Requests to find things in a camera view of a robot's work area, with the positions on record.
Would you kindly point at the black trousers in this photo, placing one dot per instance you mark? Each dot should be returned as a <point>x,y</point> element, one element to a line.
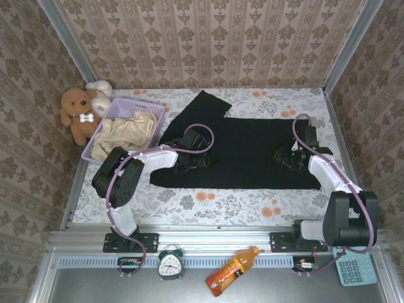
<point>246,148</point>

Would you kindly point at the beige garment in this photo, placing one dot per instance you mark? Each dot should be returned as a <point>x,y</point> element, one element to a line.
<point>126,132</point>

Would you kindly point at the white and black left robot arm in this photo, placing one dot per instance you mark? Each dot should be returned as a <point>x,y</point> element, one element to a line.
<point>158,159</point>

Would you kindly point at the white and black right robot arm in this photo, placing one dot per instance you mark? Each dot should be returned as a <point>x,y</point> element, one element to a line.
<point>328,176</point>

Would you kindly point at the floral tablecloth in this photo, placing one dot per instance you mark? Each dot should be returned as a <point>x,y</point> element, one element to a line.
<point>221,205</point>

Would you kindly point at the purple plastic basket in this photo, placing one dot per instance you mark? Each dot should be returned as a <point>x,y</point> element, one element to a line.
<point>132,105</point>

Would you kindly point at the small electronics board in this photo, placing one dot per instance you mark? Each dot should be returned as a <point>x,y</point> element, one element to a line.
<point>129,262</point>
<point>305,264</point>

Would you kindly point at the green alarm clock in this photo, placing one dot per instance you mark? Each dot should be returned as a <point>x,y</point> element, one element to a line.
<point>170,263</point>

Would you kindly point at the white plush toy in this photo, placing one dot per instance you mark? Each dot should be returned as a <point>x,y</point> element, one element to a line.
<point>102,101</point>

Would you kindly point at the orange juice bottle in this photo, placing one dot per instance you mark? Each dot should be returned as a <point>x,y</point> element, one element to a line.
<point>230,273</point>

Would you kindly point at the light blue calculator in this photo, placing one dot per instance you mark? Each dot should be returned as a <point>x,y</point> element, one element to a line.
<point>355,268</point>

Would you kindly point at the brown plush dog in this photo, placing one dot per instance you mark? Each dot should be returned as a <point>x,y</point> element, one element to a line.
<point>77,110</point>

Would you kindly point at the grey metal shelf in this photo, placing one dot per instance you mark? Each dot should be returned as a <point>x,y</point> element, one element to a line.
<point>126,288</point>

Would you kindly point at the aluminium table side rail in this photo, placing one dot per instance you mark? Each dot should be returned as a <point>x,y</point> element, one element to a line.
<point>339,126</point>
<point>74,195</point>

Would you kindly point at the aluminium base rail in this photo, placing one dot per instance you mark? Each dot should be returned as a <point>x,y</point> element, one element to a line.
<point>214,235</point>

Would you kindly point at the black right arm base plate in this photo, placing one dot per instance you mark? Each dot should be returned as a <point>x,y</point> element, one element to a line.
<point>279,241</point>

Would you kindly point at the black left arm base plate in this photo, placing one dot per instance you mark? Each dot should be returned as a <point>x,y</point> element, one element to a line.
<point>148,241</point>

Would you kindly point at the aluminium corner post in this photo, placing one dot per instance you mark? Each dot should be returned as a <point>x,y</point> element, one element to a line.
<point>67,41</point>
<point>350,47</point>

